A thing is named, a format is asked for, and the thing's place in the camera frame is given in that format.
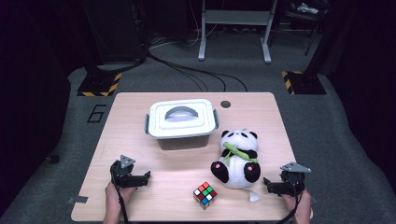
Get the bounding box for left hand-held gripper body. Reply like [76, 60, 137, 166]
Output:
[110, 154, 140, 189]

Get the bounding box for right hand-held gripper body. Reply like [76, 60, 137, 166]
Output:
[279, 161, 312, 197]

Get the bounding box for panda plush toy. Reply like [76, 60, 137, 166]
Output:
[210, 128, 262, 203]

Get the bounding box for brown translucent storage box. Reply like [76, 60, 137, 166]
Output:
[144, 108, 220, 151]

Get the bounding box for colourful puzzle cube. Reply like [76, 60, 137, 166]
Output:
[192, 181, 219, 210]

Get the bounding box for white lid with grey handle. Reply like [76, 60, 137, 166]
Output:
[148, 98, 218, 140]

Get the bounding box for person's left hand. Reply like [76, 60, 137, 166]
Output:
[105, 182, 136, 213]

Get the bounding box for person's right hand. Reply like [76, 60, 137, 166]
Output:
[282, 189, 313, 219]

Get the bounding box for black yellow striped stand base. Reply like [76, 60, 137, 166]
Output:
[77, 72, 123, 97]
[281, 70, 327, 95]

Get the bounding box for dark cabinet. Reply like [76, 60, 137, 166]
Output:
[82, 0, 148, 64]

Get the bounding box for dark cluttered table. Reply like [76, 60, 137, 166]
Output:
[278, 0, 332, 57]

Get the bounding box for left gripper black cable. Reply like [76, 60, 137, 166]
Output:
[111, 172, 130, 224]

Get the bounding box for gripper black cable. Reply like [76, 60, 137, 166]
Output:
[276, 180, 305, 224]
[111, 172, 130, 224]

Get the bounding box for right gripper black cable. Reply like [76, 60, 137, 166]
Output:
[276, 180, 305, 224]

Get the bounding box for black floor cable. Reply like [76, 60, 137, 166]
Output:
[167, 63, 227, 93]
[147, 50, 248, 93]

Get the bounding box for white floor cables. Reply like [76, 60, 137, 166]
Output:
[148, 27, 201, 50]

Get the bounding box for white metal stand frame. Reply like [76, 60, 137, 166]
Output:
[197, 0, 279, 64]

